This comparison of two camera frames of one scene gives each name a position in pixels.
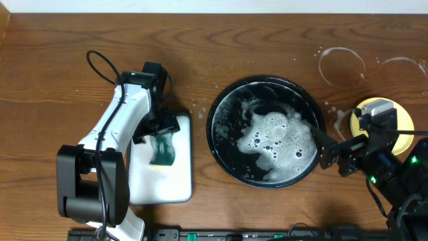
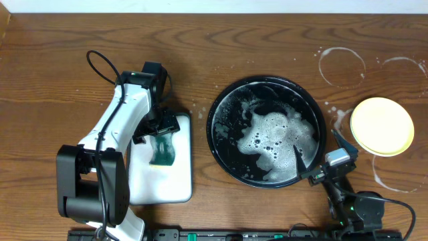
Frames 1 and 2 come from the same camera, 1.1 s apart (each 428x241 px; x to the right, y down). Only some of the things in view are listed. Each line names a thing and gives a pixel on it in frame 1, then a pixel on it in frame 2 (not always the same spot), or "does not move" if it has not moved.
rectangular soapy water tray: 150,184 does not move
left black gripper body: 158,129 does not move
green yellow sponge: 164,150 does not move
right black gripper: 353,148 -> 317,176
